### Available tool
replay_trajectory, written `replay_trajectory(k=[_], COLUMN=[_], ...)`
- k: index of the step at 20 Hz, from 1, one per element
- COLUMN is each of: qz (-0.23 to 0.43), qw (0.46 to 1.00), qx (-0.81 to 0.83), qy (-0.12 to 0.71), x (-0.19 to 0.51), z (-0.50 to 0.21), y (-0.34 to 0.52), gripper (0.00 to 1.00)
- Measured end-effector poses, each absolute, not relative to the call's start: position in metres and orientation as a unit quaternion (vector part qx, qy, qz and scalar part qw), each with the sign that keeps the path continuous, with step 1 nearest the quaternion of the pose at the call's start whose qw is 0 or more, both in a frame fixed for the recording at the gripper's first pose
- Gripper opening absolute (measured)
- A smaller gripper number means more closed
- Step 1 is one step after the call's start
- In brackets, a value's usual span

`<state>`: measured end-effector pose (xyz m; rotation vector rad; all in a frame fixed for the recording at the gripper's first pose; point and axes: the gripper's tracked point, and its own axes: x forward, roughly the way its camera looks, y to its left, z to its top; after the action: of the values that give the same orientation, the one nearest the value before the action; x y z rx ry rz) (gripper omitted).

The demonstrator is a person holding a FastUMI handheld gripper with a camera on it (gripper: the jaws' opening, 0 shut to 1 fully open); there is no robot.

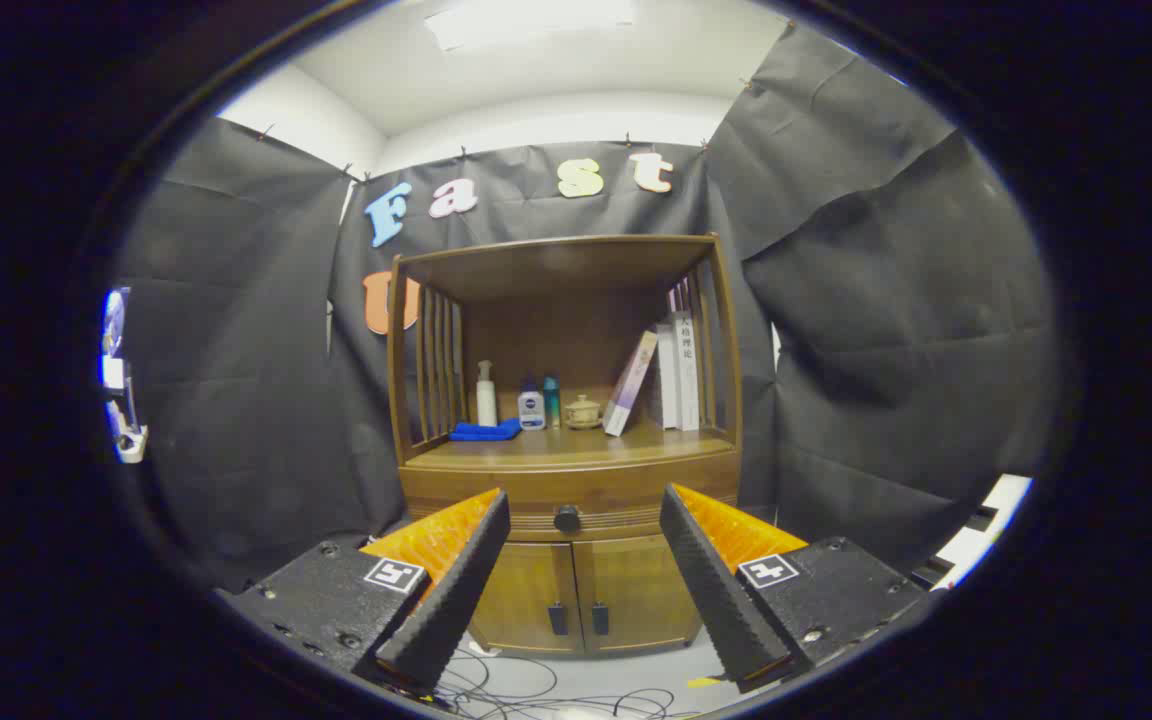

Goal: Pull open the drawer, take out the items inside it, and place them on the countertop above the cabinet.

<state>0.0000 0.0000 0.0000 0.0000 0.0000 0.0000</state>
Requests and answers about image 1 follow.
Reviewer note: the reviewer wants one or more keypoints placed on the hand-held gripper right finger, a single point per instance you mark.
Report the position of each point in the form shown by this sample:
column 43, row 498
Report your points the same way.
column 716, row 590

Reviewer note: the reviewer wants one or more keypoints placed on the yellow floor tape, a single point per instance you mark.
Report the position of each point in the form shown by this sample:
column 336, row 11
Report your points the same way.
column 704, row 682

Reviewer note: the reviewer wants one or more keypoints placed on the white equipment behind cloth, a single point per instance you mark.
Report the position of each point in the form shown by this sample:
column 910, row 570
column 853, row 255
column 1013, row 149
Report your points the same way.
column 121, row 400

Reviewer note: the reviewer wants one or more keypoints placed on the thick white book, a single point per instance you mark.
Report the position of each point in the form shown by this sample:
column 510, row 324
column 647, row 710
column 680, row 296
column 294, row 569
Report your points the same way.
column 687, row 370

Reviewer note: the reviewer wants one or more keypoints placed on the white bottle with blue cap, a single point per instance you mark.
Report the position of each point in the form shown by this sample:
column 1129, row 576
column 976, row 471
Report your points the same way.
column 531, row 410

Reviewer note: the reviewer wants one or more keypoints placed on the wooden cabinet door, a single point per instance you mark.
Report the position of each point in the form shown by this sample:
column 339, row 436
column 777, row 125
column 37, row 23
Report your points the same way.
column 636, row 590
column 526, row 595

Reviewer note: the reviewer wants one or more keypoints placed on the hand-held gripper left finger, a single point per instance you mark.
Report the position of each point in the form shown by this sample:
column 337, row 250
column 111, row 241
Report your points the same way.
column 456, row 600

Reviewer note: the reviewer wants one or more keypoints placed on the white pump bottle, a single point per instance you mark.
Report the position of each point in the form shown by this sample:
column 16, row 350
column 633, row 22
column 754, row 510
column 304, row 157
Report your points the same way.
column 486, row 402

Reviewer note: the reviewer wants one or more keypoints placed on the black drawer knob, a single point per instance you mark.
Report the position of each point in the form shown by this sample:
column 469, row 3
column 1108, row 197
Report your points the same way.
column 567, row 518

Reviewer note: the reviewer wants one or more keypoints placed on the teal slim bottle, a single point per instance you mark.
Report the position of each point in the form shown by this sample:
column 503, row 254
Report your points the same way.
column 552, row 402

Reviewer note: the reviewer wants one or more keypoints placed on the beige lidded tea cup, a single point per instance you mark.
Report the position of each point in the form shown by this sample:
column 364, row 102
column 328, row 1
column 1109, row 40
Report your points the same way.
column 583, row 412

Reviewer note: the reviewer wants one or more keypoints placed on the wooden countertop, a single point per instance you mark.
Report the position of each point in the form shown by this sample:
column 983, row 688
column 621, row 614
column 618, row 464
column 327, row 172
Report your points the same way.
column 576, row 447

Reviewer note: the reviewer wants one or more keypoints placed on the wooden cabinet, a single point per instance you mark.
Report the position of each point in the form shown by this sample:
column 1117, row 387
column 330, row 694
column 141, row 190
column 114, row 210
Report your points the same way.
column 576, row 270

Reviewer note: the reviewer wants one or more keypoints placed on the purple and white book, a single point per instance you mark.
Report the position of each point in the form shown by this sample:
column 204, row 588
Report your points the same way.
column 630, row 384

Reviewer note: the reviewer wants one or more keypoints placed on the blue folded cloth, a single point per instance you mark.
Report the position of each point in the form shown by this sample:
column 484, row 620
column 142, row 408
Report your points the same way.
column 484, row 432

